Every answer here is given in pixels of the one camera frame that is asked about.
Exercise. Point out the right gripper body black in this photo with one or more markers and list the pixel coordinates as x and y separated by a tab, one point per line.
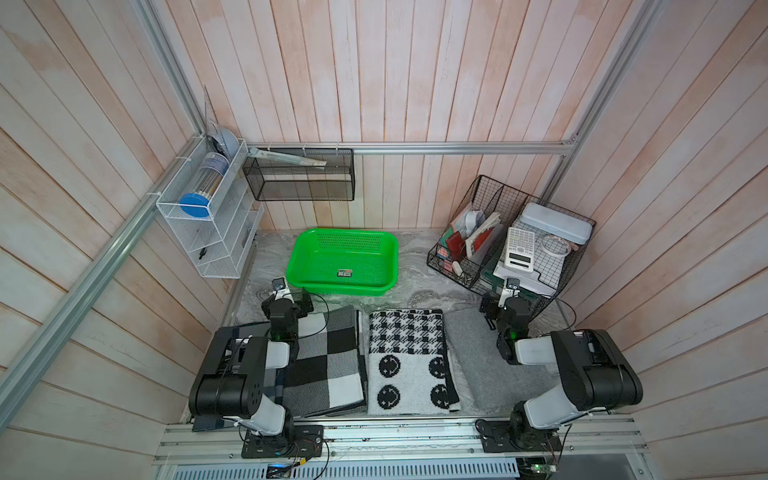
494	312

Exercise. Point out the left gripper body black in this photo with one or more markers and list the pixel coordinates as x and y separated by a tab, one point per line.
300	311

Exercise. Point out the plain grey scarf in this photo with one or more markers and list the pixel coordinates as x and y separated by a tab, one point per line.
486	384

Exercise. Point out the grey black checkered scarf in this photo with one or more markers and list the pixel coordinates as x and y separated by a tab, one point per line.
329	375

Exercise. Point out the green plastic basket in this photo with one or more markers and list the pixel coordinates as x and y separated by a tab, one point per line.
344	262

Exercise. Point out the black white smiley scarf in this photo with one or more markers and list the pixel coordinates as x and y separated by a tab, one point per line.
409	373

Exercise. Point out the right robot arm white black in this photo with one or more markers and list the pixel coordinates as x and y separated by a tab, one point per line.
594	375

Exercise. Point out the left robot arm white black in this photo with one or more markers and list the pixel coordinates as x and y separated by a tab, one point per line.
230	385

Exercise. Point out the grey ruler in basket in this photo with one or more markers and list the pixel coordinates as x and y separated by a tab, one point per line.
285	158

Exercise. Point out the white calculator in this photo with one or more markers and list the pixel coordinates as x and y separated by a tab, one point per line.
519	249

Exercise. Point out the white tape roll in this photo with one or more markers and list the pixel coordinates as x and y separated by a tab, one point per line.
555	246

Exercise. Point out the red booklet in organizer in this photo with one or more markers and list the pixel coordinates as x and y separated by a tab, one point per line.
474	247

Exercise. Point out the white rectangular plastic box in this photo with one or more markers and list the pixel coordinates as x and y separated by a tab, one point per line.
557	223

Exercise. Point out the clear tube blue cap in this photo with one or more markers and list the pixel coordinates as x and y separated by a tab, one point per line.
196	200

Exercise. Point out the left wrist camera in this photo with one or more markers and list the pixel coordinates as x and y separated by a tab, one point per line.
281	289

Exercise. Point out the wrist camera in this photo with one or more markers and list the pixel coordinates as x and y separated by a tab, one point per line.
511	288
281	289

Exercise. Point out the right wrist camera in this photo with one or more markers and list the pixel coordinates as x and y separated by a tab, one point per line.
511	288

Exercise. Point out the black wire desk organizer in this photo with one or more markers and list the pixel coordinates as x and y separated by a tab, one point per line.
503	241

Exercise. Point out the white wire wall shelf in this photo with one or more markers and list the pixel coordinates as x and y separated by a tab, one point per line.
210	208

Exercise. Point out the black mesh wall basket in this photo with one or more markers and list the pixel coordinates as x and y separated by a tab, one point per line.
277	181

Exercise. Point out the aluminium mounting rail base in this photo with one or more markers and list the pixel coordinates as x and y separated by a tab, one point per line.
593	447

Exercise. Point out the horizontal aluminium wall bar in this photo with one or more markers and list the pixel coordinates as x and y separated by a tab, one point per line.
430	148

